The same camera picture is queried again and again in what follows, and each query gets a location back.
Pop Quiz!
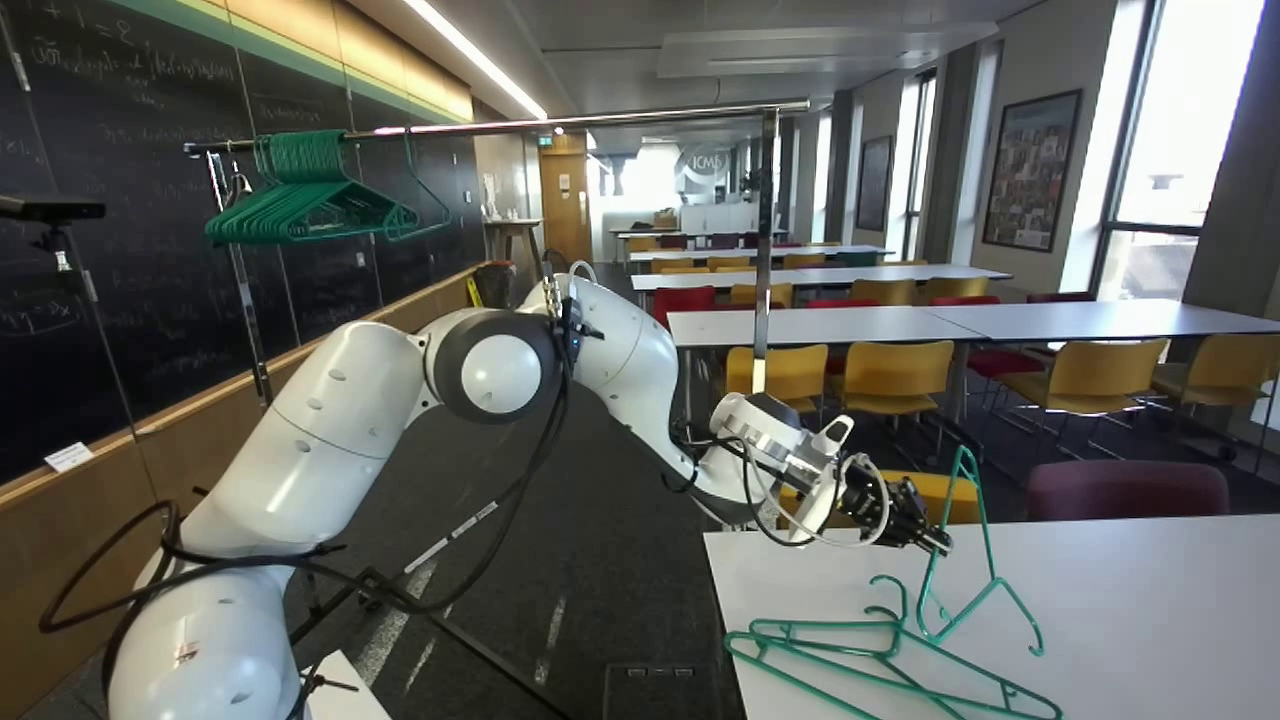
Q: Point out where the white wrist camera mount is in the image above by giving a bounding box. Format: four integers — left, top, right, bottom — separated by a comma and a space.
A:
764, 408, 859, 506

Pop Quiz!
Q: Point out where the ceiling light strip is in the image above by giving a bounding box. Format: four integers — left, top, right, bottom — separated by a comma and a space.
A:
400, 0, 551, 125

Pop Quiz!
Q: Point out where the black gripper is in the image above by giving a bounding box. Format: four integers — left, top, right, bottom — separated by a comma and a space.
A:
835, 453, 957, 562

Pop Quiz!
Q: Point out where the green plastic hanger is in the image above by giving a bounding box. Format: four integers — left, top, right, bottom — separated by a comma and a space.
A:
726, 603, 1033, 720
723, 573, 1066, 720
906, 440, 1053, 659

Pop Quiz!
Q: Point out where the yellow black stand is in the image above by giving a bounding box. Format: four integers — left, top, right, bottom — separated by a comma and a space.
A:
455, 256, 519, 315

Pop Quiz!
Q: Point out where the red chair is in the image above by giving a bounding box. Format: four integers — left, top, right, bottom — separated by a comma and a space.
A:
647, 283, 718, 333
959, 349, 1053, 383

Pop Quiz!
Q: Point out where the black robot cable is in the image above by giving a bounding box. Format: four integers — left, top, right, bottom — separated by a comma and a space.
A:
37, 295, 855, 674

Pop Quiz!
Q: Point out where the black chalkboard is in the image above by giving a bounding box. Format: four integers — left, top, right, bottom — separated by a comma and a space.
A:
0, 0, 488, 490

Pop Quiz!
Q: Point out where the wooden high table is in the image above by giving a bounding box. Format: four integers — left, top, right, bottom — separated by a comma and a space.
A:
479, 217, 551, 302

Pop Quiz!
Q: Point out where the green hanger bunch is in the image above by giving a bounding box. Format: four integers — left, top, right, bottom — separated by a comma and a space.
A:
198, 125, 452, 254

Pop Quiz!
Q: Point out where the black camera tripod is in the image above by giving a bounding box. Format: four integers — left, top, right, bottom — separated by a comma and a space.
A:
0, 194, 152, 471

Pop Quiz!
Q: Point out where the wooden door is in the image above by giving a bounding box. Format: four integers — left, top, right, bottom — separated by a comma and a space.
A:
535, 133, 594, 269

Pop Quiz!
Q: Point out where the black floor stand bar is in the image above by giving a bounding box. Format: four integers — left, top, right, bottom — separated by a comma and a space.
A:
283, 563, 574, 720

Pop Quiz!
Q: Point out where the large framed picture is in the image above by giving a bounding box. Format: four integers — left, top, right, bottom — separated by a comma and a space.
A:
978, 89, 1089, 256

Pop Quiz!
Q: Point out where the metal clothes rail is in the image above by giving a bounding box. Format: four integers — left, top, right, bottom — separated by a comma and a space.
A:
179, 97, 820, 534

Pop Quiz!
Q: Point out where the white paper label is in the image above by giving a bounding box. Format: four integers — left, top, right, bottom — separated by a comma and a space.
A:
38, 440, 98, 478

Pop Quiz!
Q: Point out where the yellow chair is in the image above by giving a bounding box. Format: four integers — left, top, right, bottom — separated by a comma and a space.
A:
872, 465, 987, 530
916, 276, 994, 303
718, 343, 833, 416
1004, 340, 1170, 433
723, 282, 795, 312
852, 276, 926, 308
835, 340, 959, 465
1155, 333, 1280, 433

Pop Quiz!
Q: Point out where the long white table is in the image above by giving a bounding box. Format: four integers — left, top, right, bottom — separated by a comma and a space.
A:
662, 302, 1280, 465
625, 239, 893, 269
629, 259, 1012, 295

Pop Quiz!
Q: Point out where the small framed picture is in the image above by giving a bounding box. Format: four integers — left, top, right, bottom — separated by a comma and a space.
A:
855, 133, 898, 238

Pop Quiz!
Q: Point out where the maroon chair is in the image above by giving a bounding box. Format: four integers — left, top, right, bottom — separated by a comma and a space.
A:
1022, 460, 1232, 523

